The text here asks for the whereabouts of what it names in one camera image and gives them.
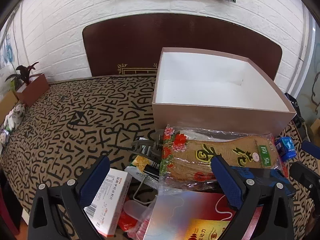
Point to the small blue box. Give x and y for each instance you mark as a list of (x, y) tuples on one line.
[(287, 147)]

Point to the embroidered woven insoles packet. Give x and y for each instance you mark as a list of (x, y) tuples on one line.
[(200, 155)]

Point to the red plastic packet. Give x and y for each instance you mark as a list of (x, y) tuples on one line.
[(127, 220)]

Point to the yellow printed packet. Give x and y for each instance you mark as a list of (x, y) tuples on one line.
[(141, 163)]

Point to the pink cardboard box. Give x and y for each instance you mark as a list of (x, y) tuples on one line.
[(212, 120)]

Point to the blue wall sticker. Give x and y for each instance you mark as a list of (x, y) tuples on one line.
[(6, 52)]

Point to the white medicine box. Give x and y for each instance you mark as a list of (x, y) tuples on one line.
[(115, 192)]

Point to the potted plant brown planter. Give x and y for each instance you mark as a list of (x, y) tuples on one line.
[(35, 87)]

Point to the dark brown wooden headboard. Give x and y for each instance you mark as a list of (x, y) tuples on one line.
[(125, 45)]

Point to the black object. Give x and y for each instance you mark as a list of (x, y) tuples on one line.
[(297, 115)]

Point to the white stuffed toy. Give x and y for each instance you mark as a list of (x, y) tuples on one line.
[(16, 116)]

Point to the brown hair claw clip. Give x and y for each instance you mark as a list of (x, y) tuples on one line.
[(147, 145)]

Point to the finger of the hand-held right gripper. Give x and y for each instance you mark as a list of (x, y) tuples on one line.
[(311, 150), (306, 177)]

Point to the silver metal tool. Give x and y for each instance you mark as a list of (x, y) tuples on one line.
[(146, 192)]

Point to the red and silver flat box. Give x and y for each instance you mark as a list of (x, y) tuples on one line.
[(207, 205)]

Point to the letter print desktop cloth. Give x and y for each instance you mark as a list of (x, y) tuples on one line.
[(75, 130)]

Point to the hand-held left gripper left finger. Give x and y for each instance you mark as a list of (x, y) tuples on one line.
[(96, 177)]

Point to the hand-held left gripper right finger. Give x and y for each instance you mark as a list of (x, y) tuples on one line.
[(225, 180)]

